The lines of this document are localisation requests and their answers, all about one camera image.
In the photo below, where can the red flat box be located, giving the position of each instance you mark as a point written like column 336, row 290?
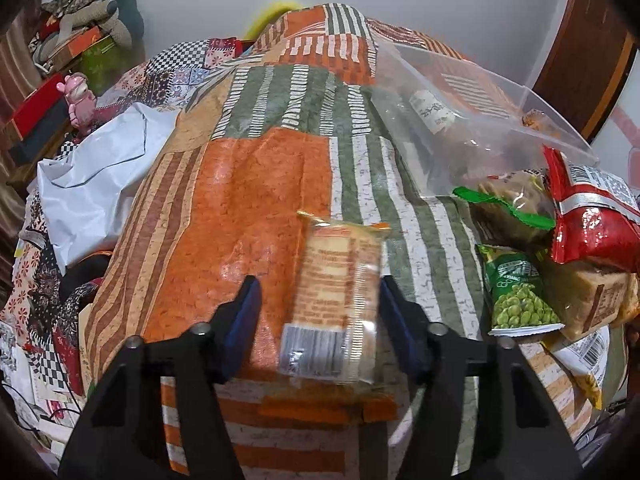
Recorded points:
column 35, row 105

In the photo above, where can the brown wooden door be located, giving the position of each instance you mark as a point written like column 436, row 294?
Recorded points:
column 585, row 50

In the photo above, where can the green box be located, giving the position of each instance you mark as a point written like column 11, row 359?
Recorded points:
column 100, row 60

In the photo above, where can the pink figurine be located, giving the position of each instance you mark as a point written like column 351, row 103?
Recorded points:
column 80, row 100

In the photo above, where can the tan wafer packet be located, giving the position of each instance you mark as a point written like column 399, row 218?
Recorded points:
column 595, row 295

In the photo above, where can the dark blue flat box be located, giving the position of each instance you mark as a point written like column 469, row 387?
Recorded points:
column 40, row 140

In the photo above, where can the clear zip plastic bag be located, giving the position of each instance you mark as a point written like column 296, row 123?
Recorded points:
column 450, row 160

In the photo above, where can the white plastic bag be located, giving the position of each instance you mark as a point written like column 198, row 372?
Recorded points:
column 100, row 170

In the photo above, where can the yellow white snack packet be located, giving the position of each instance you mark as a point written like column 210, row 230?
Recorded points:
column 580, row 355

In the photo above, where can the orange box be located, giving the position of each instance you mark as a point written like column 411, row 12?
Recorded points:
column 82, row 42

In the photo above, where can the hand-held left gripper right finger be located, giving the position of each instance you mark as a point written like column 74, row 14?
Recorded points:
column 395, row 320

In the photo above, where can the orange green patchwork blanket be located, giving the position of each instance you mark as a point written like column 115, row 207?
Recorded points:
column 250, row 185

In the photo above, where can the orange print cracker packet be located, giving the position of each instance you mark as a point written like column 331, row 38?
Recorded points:
column 330, row 280

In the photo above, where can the green-edged clear snack packet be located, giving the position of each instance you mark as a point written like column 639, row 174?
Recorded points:
column 510, row 200

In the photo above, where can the red snack packet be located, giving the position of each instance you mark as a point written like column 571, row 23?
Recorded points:
column 595, row 230

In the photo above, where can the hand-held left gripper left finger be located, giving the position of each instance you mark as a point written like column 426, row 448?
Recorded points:
column 242, row 320

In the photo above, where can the grey stuffed toy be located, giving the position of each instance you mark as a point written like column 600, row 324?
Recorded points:
column 117, row 25

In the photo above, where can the yellow cloth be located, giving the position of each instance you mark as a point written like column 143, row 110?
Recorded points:
column 272, row 15

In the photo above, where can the green pea snack packet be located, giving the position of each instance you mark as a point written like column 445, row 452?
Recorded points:
column 520, row 300

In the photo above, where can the checkered floral patchwork quilt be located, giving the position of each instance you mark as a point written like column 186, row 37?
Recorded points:
column 185, row 60

